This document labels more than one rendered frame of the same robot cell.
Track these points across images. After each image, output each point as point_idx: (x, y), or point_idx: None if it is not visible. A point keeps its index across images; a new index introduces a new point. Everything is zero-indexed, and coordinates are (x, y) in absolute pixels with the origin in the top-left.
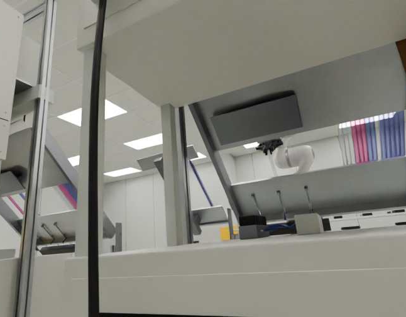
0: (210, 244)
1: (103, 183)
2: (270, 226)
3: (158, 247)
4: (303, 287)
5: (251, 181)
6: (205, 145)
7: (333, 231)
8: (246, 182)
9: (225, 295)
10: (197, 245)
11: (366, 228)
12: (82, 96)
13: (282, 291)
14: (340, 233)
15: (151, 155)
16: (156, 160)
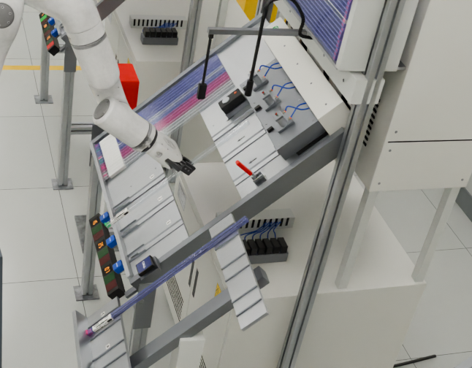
0: (363, 248)
1: (421, 248)
2: (275, 237)
3: (356, 288)
4: None
5: (182, 219)
6: (271, 204)
7: (210, 217)
8: (183, 223)
9: None
10: (370, 251)
11: (220, 201)
12: (450, 212)
13: None
14: (318, 210)
15: (256, 282)
16: (265, 277)
